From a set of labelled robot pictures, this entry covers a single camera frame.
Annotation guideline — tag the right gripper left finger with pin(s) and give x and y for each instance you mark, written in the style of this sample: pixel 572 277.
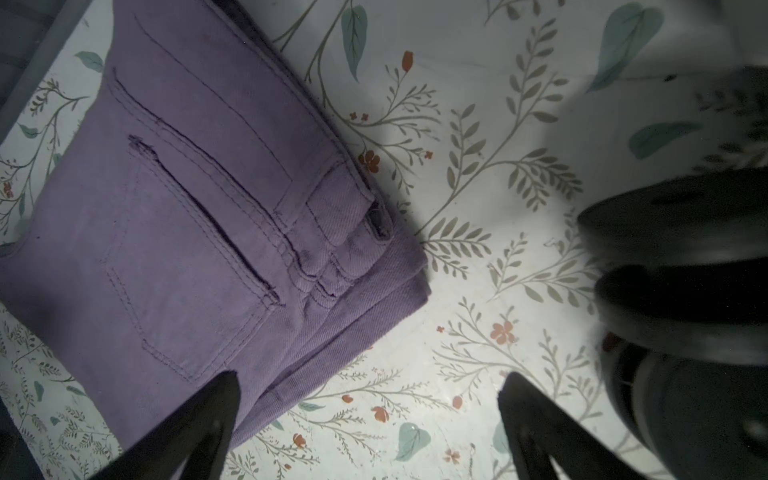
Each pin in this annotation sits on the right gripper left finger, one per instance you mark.
pixel 191 443

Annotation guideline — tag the floral table mat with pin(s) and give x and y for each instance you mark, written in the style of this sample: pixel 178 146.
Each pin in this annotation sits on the floral table mat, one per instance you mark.
pixel 492 124

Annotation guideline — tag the purple jeans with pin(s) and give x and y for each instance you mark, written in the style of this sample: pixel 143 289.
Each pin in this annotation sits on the purple jeans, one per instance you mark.
pixel 207 217

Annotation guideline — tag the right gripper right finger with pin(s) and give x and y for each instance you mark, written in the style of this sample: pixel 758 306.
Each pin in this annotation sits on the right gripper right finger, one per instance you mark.
pixel 540 434

